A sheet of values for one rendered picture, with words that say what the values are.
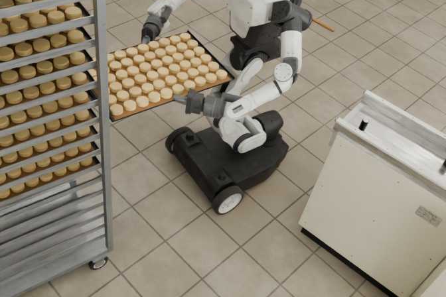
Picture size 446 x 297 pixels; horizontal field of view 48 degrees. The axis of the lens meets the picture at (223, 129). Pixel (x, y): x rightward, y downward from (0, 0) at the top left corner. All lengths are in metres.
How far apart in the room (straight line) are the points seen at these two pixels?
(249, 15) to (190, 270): 1.37
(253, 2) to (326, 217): 1.22
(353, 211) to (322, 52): 2.04
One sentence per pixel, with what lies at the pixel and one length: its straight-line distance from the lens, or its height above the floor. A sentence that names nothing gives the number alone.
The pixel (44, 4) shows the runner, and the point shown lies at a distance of 1.58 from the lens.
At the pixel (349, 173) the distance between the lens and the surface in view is 2.50.
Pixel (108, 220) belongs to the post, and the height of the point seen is 0.41.
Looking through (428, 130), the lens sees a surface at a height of 0.89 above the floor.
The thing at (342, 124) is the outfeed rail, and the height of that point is 0.90.
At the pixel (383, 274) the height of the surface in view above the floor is 0.17.
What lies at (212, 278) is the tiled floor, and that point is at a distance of 2.77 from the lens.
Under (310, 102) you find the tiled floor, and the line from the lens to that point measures 3.83.
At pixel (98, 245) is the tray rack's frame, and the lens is 2.67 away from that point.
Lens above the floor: 2.44
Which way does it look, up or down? 45 degrees down
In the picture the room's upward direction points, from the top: 11 degrees clockwise
